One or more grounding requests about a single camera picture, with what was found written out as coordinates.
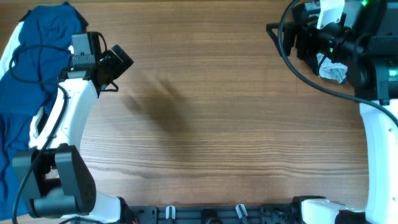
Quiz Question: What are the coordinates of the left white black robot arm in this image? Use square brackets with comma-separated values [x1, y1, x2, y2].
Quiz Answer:
[12, 32, 138, 223]

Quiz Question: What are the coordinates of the black folded garment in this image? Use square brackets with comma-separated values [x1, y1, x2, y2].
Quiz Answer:
[291, 1, 349, 85]

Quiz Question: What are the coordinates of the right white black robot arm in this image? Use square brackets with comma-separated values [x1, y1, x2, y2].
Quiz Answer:
[266, 1, 397, 223]

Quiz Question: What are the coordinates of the left black camera cable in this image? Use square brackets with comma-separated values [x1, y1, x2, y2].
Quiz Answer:
[8, 44, 73, 224]

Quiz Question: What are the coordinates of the blue white-striped garment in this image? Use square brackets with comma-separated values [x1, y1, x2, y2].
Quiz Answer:
[1, 3, 87, 220]

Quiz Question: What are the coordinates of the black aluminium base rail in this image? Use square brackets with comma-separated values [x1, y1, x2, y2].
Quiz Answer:
[130, 203, 299, 224]

